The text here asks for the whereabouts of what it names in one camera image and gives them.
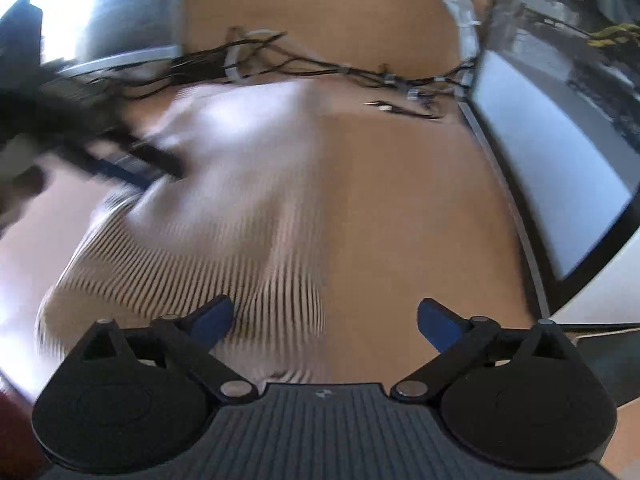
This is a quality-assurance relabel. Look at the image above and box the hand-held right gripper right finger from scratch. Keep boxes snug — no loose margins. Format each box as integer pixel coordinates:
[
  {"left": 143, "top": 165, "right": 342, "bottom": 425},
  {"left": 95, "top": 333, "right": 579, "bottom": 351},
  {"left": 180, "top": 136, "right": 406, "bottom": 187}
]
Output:
[{"left": 390, "top": 298, "right": 576, "bottom": 404}]

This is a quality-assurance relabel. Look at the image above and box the striped beige garment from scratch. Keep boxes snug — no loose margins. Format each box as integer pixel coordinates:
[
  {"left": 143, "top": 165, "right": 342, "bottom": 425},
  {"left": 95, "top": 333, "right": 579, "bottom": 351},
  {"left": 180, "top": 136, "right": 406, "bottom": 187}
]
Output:
[{"left": 35, "top": 80, "right": 328, "bottom": 386}]

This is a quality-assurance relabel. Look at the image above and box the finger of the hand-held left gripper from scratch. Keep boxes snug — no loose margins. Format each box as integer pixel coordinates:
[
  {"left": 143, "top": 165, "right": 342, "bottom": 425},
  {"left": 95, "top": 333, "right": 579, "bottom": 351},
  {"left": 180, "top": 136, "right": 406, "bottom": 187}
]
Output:
[
  {"left": 127, "top": 140, "right": 187, "bottom": 182},
  {"left": 67, "top": 145, "right": 168, "bottom": 195}
]

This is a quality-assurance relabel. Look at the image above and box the black computer monitor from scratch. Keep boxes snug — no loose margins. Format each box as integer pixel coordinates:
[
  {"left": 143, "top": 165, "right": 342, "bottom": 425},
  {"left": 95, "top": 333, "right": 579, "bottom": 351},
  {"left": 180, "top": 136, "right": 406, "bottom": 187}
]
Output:
[{"left": 0, "top": 0, "right": 183, "bottom": 78}]

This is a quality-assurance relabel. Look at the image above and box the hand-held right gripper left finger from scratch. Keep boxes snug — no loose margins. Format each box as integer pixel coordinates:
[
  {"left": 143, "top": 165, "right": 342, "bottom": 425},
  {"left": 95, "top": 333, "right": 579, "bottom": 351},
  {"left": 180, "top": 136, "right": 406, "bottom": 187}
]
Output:
[{"left": 80, "top": 294, "right": 258, "bottom": 406}]

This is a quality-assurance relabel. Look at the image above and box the white computer case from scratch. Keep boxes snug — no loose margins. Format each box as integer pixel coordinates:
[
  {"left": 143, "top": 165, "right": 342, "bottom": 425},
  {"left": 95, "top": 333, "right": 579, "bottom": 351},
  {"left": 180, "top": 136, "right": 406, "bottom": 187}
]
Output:
[{"left": 457, "top": 0, "right": 640, "bottom": 333}]

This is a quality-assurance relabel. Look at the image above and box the black cable bundle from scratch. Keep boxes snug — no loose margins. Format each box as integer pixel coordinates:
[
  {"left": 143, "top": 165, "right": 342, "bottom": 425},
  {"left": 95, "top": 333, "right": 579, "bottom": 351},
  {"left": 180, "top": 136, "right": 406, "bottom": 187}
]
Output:
[{"left": 90, "top": 27, "right": 476, "bottom": 121}]

